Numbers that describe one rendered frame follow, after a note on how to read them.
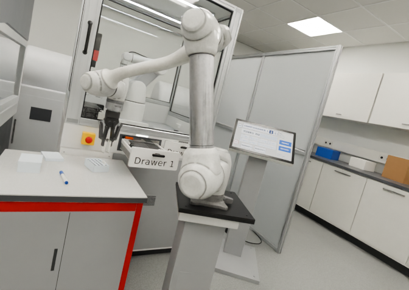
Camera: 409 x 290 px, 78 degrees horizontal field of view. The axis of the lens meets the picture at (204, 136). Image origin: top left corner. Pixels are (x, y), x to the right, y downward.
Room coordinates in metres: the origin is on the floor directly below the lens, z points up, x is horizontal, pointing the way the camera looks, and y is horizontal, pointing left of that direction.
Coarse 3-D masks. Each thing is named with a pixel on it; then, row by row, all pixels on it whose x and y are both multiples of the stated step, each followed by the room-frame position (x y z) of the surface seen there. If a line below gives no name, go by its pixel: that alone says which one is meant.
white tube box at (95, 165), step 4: (88, 160) 1.34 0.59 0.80; (92, 160) 1.36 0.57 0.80; (96, 160) 1.38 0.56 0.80; (100, 160) 1.40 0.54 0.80; (84, 164) 1.35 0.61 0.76; (88, 164) 1.32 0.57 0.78; (92, 164) 1.29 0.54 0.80; (96, 164) 1.31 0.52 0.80; (100, 164) 1.32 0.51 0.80; (104, 164) 1.34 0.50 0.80; (92, 168) 1.28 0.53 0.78; (96, 168) 1.28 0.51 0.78; (100, 168) 1.30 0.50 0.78; (104, 168) 1.31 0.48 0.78; (108, 168) 1.33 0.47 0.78; (96, 172) 1.28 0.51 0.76
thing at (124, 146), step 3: (123, 141) 1.59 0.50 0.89; (126, 141) 1.66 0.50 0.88; (123, 144) 1.58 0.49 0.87; (126, 144) 1.52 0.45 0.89; (129, 144) 1.67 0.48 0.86; (156, 144) 1.75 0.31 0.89; (120, 147) 1.62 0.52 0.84; (123, 147) 1.56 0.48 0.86; (126, 147) 1.50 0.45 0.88; (129, 147) 1.45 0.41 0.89; (159, 147) 1.69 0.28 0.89; (123, 150) 1.54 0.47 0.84; (126, 150) 1.48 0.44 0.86; (129, 150) 1.44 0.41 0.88; (165, 150) 1.61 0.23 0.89; (126, 153) 1.47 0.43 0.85; (129, 153) 1.42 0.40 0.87; (129, 156) 1.40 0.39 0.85
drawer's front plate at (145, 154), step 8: (136, 152) 1.34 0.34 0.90; (144, 152) 1.36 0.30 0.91; (152, 152) 1.39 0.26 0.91; (160, 152) 1.41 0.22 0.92; (168, 152) 1.44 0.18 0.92; (176, 152) 1.47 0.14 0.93; (128, 160) 1.34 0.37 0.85; (136, 160) 1.35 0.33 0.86; (152, 160) 1.39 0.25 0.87; (160, 160) 1.42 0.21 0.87; (168, 160) 1.44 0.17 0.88; (176, 160) 1.47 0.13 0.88; (160, 168) 1.42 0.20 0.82; (168, 168) 1.45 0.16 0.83; (176, 168) 1.47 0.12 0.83
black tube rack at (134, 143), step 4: (128, 140) 1.63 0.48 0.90; (132, 140) 1.64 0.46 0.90; (128, 144) 1.63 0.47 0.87; (132, 144) 1.54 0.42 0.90; (136, 144) 1.56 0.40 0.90; (140, 144) 1.58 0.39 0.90; (144, 144) 1.61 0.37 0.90; (148, 144) 1.64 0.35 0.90; (152, 144) 1.68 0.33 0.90; (152, 148) 1.54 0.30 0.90; (156, 148) 1.58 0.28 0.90; (160, 148) 1.60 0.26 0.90
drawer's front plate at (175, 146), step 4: (164, 144) 1.77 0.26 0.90; (168, 144) 1.78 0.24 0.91; (172, 144) 1.79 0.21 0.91; (176, 144) 1.81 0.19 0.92; (180, 144) 1.82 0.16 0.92; (184, 144) 1.84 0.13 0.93; (188, 144) 1.86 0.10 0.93; (164, 148) 1.77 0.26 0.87; (168, 148) 1.78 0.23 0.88; (172, 148) 1.80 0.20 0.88; (176, 148) 1.81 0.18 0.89; (180, 148) 1.83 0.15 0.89; (180, 152) 1.83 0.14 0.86; (180, 156) 1.84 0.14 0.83
